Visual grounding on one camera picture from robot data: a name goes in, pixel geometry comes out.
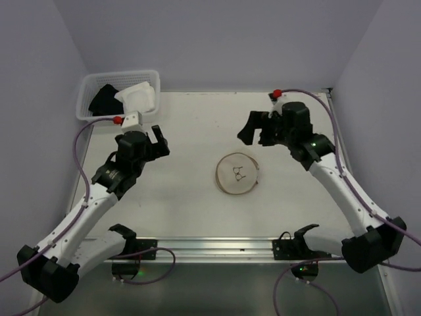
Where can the black bra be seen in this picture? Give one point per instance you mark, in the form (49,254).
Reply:
(104,103)

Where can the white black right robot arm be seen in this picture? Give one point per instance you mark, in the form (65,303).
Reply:
(376,236)

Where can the aluminium mounting rail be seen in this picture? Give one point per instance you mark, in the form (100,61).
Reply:
(215,250)

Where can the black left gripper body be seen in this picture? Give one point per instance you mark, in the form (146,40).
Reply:
(156,147)

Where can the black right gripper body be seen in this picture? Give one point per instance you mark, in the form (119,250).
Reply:
(263,128)

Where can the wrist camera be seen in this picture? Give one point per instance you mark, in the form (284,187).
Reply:
(278,99)
(132,122)

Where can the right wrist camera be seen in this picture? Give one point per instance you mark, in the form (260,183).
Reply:
(278,99)

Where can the white bra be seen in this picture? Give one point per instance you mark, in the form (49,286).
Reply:
(140,98)

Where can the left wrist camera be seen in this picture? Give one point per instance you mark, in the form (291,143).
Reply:
(132,122)

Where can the white plastic basket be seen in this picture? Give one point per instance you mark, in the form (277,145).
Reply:
(120,80)

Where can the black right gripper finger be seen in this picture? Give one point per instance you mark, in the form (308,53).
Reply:
(269,137)
(254,121)

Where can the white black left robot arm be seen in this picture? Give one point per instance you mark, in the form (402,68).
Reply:
(55,266)

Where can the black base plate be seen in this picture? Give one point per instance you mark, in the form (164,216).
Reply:
(138,249)
(294,247)

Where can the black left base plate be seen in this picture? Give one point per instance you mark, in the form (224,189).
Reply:
(138,249)

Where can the white mesh laundry bag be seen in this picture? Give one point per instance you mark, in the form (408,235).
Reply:
(237,173)

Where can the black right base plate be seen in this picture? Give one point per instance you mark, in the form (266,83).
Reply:
(294,247)

